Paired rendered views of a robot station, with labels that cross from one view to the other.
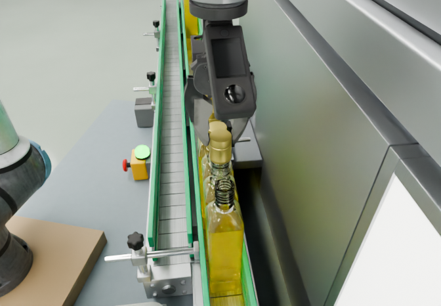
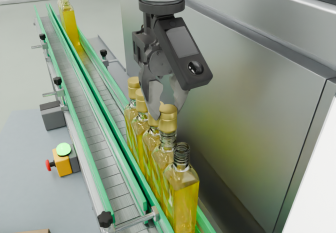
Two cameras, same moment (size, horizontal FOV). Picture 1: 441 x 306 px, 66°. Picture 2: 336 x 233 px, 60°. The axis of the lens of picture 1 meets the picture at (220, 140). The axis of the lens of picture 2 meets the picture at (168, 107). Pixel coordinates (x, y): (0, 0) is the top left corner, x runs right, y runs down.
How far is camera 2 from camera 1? 0.14 m
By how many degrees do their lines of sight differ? 16
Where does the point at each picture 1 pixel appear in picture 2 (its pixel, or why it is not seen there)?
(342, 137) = (277, 86)
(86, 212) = (21, 217)
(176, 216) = (119, 194)
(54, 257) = not seen: outside the picture
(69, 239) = not seen: outside the picture
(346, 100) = (276, 58)
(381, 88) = (307, 43)
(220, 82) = (182, 60)
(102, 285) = not seen: outside the picture
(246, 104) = (206, 74)
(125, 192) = (54, 189)
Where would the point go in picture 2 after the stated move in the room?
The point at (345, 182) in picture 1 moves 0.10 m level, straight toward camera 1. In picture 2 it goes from (285, 117) to (300, 166)
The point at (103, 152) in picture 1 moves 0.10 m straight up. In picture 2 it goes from (19, 160) to (11, 138)
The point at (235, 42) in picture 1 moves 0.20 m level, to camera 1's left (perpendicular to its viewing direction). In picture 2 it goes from (182, 29) to (41, 47)
